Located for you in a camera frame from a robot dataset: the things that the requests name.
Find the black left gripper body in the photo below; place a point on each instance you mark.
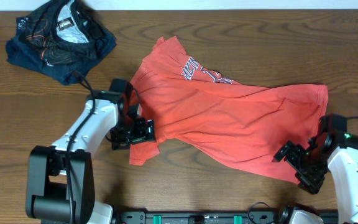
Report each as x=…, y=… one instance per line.
x=132, y=131

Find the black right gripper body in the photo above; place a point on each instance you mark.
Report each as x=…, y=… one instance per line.
x=311, y=167

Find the orange red t-shirt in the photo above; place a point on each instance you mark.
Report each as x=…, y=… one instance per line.
x=240, y=126

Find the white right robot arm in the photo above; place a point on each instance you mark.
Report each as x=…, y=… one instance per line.
x=335, y=152

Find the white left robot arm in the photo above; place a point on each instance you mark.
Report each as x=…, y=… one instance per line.
x=60, y=180

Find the dark navy folded shirt pile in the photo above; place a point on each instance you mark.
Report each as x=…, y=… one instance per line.
x=60, y=39

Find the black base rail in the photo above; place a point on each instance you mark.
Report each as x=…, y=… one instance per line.
x=140, y=217

